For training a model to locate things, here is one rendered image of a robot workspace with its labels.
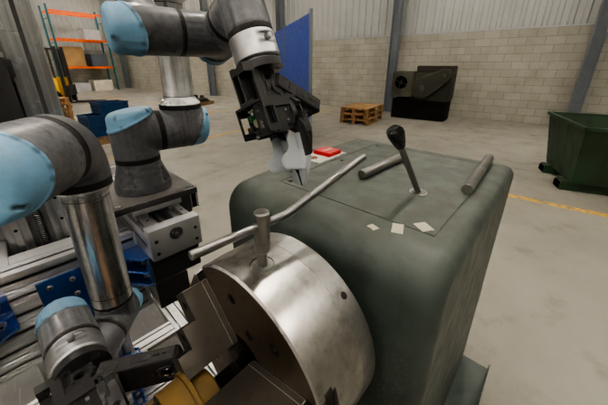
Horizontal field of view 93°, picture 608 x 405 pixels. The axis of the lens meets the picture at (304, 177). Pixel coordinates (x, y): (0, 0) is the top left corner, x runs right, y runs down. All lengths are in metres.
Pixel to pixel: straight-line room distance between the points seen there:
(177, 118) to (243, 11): 0.48
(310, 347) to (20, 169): 0.40
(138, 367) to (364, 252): 0.36
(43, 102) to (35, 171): 0.58
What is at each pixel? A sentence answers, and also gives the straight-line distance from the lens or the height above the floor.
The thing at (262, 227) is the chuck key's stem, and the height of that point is 1.30.
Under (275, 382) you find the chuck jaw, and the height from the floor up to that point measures 1.12.
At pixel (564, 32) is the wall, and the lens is 10.20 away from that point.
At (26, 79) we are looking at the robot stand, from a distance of 1.03.
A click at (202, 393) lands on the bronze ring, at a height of 1.11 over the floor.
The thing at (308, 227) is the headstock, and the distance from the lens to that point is 0.52.
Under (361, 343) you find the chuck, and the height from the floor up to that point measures 1.14.
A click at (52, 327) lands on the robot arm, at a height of 1.12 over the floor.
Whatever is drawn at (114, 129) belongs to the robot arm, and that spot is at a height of 1.35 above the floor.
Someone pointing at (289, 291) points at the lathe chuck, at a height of 1.22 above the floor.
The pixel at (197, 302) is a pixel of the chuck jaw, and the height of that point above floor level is 1.17.
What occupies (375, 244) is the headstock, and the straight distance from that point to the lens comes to 0.47.
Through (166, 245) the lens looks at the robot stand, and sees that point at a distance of 0.85.
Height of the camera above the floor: 1.50
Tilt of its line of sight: 21 degrees down
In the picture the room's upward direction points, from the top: straight up
